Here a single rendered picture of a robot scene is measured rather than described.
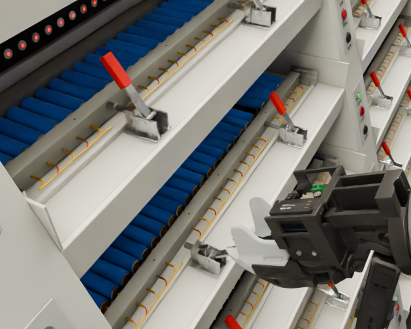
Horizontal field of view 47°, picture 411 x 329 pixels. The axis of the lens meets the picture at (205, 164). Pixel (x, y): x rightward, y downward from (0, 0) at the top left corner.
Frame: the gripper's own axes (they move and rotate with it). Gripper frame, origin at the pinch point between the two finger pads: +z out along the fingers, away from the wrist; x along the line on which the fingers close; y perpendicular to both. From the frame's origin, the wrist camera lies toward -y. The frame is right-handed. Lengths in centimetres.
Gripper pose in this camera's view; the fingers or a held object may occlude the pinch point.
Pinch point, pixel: (243, 249)
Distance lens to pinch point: 54.1
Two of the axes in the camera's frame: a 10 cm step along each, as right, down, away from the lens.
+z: -7.2, 1.2, 6.8
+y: -4.8, -7.9, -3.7
